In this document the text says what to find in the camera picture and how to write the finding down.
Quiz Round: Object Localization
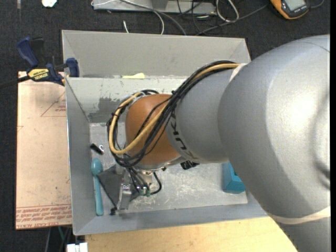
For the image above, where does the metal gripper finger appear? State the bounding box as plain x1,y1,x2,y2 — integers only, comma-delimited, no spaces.
119,184,132,211

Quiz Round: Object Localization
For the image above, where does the dark grey cloth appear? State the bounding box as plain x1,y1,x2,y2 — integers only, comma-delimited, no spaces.
97,164,139,216

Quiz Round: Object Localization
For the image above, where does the brown cardboard board red print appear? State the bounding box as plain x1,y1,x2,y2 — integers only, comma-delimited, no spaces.
15,71,73,231

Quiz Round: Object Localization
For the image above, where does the small black clip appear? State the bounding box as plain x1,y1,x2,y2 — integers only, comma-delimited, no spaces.
89,143,106,155

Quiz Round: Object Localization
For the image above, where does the teal plastic spoon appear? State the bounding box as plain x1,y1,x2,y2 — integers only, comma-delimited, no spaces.
90,157,104,217

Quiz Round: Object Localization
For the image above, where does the grey metal bin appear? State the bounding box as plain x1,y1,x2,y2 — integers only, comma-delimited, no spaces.
61,29,269,236

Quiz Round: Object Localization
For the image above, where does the blue box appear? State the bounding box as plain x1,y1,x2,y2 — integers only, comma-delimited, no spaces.
222,161,246,194

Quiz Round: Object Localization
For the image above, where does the pale yellow sponge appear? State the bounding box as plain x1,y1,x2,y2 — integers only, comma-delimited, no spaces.
121,72,146,80

